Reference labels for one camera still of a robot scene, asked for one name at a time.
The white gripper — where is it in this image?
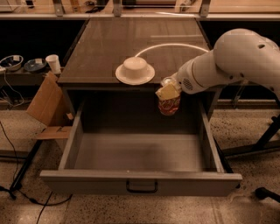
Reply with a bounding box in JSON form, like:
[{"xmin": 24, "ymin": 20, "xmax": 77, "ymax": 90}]
[{"xmin": 156, "ymin": 57, "xmax": 214, "ymax": 101}]

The red coke can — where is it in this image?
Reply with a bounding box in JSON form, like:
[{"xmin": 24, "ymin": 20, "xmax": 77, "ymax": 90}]
[{"xmin": 158, "ymin": 77, "xmax": 181, "ymax": 116}]

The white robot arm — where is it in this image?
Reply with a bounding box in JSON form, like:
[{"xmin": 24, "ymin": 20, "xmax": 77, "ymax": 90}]
[{"xmin": 156, "ymin": 29, "xmax": 280, "ymax": 101}]

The open grey top drawer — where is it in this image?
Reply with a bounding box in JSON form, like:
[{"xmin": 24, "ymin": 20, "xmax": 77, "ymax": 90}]
[{"xmin": 40, "ymin": 98, "xmax": 242, "ymax": 197}]

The white upside-down bowl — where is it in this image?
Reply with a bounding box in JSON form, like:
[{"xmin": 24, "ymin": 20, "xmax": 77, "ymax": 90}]
[{"xmin": 115, "ymin": 57, "xmax": 155, "ymax": 85}]

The grey cabinet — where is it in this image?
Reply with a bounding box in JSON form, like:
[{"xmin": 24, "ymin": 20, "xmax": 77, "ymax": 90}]
[{"xmin": 58, "ymin": 17, "xmax": 209, "ymax": 118}]

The white paper cup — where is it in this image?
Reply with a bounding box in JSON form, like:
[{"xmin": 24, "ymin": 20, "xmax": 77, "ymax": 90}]
[{"xmin": 45, "ymin": 54, "xmax": 61, "ymax": 74}]

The brown cardboard box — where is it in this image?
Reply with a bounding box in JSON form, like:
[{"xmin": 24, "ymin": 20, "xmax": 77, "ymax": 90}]
[{"xmin": 26, "ymin": 72, "xmax": 73, "ymax": 140}]

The blue bowl right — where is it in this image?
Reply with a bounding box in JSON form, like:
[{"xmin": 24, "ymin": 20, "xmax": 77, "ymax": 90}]
[{"xmin": 24, "ymin": 58, "xmax": 46, "ymax": 73}]

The blue bowl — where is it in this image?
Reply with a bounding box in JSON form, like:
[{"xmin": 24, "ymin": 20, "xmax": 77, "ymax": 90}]
[
  {"xmin": 24, "ymin": 58, "xmax": 46, "ymax": 73},
  {"xmin": 0, "ymin": 55, "xmax": 24, "ymax": 72}
]

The blue bowl left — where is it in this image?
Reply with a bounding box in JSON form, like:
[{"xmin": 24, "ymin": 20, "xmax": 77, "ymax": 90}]
[{"xmin": 0, "ymin": 55, "xmax": 24, "ymax": 72}]

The grey side shelf left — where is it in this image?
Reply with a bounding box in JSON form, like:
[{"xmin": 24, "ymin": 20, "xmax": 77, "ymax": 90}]
[{"xmin": 0, "ymin": 68, "xmax": 51, "ymax": 86}]

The black stand leg left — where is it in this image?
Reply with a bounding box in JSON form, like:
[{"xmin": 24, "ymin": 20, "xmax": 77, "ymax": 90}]
[{"xmin": 10, "ymin": 140, "xmax": 42, "ymax": 192}]

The black drawer handle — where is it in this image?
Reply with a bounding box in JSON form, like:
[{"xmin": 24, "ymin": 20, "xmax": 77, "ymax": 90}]
[{"xmin": 126, "ymin": 180, "xmax": 158, "ymax": 194}]

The black stand frame right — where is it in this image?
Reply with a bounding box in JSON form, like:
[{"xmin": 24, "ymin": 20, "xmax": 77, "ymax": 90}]
[{"xmin": 215, "ymin": 115, "xmax": 280, "ymax": 203}]

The black floor cable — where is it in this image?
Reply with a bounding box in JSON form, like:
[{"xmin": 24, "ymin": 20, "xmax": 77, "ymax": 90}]
[{"xmin": 0, "ymin": 121, "xmax": 74, "ymax": 224}]

